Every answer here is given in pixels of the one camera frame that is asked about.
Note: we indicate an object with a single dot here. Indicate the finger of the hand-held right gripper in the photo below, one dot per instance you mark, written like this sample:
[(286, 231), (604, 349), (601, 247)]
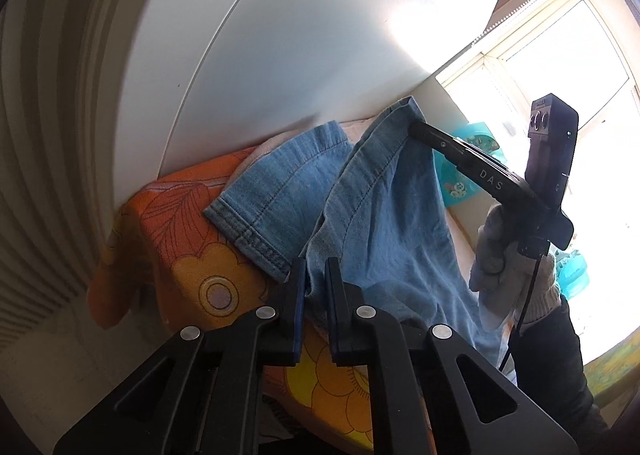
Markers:
[(437, 140)]

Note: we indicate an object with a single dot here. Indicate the white ribbed panel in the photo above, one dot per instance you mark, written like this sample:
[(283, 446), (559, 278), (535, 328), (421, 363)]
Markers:
[(45, 160)]

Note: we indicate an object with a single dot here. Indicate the large blue detergent bottle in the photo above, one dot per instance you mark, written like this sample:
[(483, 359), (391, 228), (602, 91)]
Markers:
[(574, 275)]

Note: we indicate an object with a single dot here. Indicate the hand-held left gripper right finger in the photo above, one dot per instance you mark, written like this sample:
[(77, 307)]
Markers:
[(332, 315)]

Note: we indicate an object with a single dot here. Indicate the window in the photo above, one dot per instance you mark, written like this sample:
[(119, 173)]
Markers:
[(600, 85)]

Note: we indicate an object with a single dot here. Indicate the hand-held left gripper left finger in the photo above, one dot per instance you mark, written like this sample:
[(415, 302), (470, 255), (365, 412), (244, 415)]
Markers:
[(298, 307)]

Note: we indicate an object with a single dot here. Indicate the small blue detergent bottle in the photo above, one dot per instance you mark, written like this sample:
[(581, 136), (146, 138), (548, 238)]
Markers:
[(462, 187)]

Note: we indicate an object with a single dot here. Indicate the white cabinet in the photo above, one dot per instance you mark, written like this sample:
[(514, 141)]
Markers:
[(300, 35)]

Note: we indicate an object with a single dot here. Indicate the person's right hand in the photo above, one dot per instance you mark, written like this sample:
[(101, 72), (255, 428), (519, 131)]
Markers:
[(495, 265)]

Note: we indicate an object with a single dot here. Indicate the orange floral bed sheet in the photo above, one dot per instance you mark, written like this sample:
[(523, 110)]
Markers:
[(175, 235)]

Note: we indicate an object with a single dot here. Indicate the blue denim pants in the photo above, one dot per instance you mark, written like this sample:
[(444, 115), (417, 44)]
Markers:
[(380, 215)]

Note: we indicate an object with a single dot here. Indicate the person's right forearm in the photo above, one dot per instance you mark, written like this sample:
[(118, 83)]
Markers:
[(555, 365)]

